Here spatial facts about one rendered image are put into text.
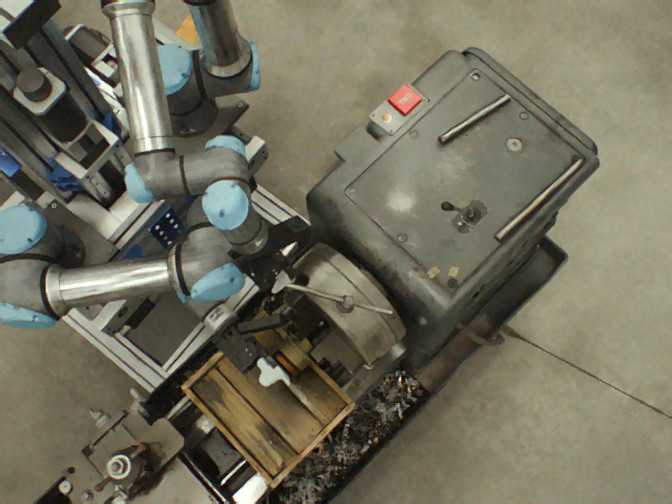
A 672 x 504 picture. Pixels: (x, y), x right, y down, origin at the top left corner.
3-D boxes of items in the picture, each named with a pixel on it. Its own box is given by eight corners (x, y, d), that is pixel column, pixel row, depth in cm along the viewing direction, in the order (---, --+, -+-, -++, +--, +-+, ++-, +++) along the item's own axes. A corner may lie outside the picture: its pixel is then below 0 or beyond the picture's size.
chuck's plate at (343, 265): (313, 254, 200) (322, 230, 169) (394, 337, 198) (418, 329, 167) (304, 262, 199) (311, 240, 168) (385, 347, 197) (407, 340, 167)
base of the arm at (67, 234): (11, 262, 180) (-9, 250, 170) (54, 216, 183) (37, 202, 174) (55, 299, 177) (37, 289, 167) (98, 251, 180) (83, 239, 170)
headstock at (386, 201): (447, 105, 222) (464, 29, 185) (569, 210, 211) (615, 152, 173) (304, 238, 211) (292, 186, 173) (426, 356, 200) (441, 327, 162)
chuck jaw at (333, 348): (342, 320, 179) (377, 354, 175) (343, 326, 183) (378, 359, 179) (309, 352, 176) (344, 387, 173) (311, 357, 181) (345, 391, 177)
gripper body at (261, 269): (242, 274, 151) (219, 246, 141) (271, 244, 153) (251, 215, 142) (265, 295, 147) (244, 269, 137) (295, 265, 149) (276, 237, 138)
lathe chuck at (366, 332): (303, 262, 199) (311, 240, 168) (385, 347, 197) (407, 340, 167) (279, 285, 198) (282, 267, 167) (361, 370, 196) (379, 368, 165)
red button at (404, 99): (404, 87, 181) (404, 83, 179) (421, 102, 180) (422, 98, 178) (387, 102, 180) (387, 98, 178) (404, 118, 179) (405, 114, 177)
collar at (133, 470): (125, 441, 170) (121, 441, 168) (147, 467, 169) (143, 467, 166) (99, 466, 169) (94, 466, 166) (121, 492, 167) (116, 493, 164)
